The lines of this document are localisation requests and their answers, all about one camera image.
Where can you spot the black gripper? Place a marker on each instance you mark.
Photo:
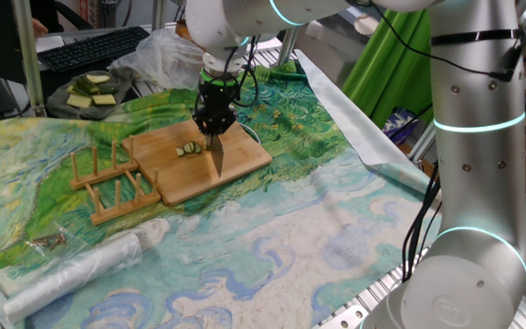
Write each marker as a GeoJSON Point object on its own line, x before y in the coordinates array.
{"type": "Point", "coordinates": [217, 98]}

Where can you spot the steel kitchen knife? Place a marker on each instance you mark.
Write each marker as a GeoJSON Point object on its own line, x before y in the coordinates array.
{"type": "Point", "coordinates": [217, 155]}

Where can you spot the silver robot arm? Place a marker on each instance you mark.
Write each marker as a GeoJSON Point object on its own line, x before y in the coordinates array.
{"type": "Point", "coordinates": [477, 183]}

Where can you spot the half-round cucumber slice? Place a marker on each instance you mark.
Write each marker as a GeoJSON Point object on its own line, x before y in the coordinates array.
{"type": "Point", "coordinates": [197, 148]}
{"type": "Point", "coordinates": [180, 151]}
{"type": "Point", "coordinates": [188, 147]}

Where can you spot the pale cucumber strip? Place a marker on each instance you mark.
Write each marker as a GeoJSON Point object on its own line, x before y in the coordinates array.
{"type": "Point", "coordinates": [79, 100]}
{"type": "Point", "coordinates": [104, 99]}
{"type": "Point", "coordinates": [98, 78]}

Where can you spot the dark green cucumber peel piece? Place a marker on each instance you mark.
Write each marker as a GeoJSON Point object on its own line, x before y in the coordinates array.
{"type": "Point", "coordinates": [87, 87]}

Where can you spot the person's hand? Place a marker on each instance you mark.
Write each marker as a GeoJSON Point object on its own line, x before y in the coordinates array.
{"type": "Point", "coordinates": [40, 28]}

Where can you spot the bamboo cutting board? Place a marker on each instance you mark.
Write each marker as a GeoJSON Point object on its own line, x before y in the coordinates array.
{"type": "Point", "coordinates": [185, 178]}

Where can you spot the crumpled clear plastic bag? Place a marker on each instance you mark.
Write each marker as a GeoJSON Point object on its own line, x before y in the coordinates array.
{"type": "Point", "coordinates": [158, 59]}

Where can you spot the wooden peg dish rack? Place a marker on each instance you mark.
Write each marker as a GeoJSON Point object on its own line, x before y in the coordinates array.
{"type": "Point", "coordinates": [106, 171]}

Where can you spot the painted landscape tablecloth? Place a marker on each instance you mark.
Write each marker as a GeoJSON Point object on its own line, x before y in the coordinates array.
{"type": "Point", "coordinates": [245, 251]}

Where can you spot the black computer keyboard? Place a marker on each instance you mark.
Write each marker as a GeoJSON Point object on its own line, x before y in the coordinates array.
{"type": "Point", "coordinates": [91, 48]}

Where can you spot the bright green cloth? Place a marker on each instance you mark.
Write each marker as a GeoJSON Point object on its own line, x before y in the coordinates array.
{"type": "Point", "coordinates": [391, 68]}

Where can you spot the blue patterned bag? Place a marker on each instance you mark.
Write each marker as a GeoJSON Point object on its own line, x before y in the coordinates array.
{"type": "Point", "coordinates": [400, 125]}

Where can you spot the clear bag of brass screws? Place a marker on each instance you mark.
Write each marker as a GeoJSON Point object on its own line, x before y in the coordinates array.
{"type": "Point", "coordinates": [49, 241]}

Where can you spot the roll of clear plastic bags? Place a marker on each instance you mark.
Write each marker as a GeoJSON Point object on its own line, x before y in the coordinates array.
{"type": "Point", "coordinates": [76, 274]}

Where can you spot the aluminium frame post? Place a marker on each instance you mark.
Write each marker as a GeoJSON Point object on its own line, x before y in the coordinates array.
{"type": "Point", "coordinates": [159, 13]}
{"type": "Point", "coordinates": [28, 59]}
{"type": "Point", "coordinates": [287, 45]}

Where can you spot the aluminium frame bar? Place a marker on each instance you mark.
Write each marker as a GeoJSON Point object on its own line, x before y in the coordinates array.
{"type": "Point", "coordinates": [423, 137]}

